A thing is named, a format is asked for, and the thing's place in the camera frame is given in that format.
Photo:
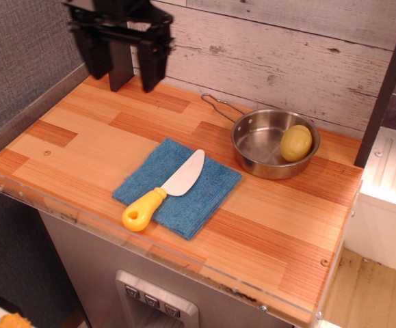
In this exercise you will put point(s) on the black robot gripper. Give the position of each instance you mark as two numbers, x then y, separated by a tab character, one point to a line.
95	23

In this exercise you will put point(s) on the yellow toy potato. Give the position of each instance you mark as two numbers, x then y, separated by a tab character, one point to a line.
296	143

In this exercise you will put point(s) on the stainless steel pot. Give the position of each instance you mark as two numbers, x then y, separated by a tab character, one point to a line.
257	136

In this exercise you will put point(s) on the blue folded cloth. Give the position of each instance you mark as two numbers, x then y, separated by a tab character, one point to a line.
184	215

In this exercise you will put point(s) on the grey toy kitchen cabinet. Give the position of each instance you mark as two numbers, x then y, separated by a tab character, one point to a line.
91	262

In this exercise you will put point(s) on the silver dispenser button panel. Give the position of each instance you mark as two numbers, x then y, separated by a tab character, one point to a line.
147	305

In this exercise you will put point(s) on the orange object bottom left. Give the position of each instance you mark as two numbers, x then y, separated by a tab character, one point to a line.
14	321

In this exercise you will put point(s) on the dark left shelf post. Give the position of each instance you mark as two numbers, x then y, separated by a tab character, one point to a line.
122	71

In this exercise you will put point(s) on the dark shelf post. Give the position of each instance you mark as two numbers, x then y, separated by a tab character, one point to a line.
379	110
122	71

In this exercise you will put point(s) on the yellow handled toy knife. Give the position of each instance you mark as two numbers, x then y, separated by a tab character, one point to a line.
137	216

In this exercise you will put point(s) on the dark right shelf post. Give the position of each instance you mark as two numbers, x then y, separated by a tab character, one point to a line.
379	110

